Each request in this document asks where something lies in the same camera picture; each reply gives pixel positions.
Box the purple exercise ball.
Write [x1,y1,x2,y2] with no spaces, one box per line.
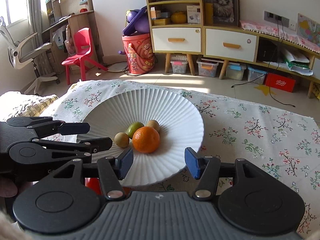
[123,6,150,36]

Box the red decorated bucket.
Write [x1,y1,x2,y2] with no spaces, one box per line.
[122,33,155,75]

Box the red plastic chair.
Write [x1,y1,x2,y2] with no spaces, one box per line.
[61,28,108,85]

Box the wooden desk with shelves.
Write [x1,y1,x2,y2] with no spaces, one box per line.
[42,0,103,74]

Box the green lime fruit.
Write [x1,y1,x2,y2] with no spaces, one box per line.
[127,122,144,139]

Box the red storage box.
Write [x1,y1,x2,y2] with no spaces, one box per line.
[265,73,296,93]

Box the wooden shelf cabinet with drawers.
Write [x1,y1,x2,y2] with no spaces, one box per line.
[143,0,258,77]

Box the orange mandarin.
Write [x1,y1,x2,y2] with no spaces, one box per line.
[132,126,160,153]

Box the low curved TV cabinet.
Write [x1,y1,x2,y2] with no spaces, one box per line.
[201,24,319,98]

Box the clear storage bin orange latch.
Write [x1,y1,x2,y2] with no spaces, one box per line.
[197,60,219,77]

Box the framed cat picture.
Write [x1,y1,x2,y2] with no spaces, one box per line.
[204,0,240,27]

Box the clear storage bin blue lid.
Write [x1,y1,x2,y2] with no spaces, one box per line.
[226,63,247,81]

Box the white office chair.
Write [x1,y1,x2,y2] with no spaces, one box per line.
[1,16,60,95]

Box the white ribbed plate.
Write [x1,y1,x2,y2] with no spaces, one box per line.
[76,88,204,187]

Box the small tan round fruit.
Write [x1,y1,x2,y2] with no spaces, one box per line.
[114,132,130,148]

